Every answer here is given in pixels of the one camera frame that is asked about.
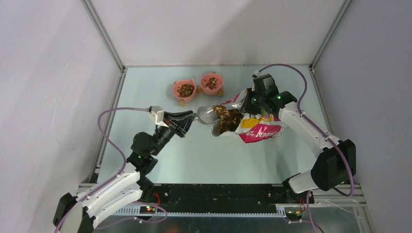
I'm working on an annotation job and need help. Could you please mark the empty pink bowl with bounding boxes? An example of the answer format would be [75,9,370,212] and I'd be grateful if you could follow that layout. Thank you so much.
[200,73,224,97]

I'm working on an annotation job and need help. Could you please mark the cat food bag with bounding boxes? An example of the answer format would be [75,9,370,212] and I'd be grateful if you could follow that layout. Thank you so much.
[212,89,287,143]

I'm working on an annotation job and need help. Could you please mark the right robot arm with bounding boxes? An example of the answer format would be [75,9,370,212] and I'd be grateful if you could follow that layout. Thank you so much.
[243,74,356,203]

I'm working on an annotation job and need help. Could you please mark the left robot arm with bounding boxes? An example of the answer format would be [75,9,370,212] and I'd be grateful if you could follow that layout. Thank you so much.
[53,106,198,233]

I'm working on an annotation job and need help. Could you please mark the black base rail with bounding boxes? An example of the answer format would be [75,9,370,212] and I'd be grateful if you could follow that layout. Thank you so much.
[140,183,314,214]

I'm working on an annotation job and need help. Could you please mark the pink bowl with kibble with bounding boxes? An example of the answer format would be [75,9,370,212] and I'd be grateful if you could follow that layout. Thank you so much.
[172,79,197,107]

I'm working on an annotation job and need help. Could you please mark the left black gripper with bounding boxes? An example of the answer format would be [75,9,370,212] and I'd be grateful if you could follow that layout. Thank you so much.
[150,110,196,156]

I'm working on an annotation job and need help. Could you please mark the metal food scoop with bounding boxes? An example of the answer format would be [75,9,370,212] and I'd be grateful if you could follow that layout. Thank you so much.
[195,103,235,125]

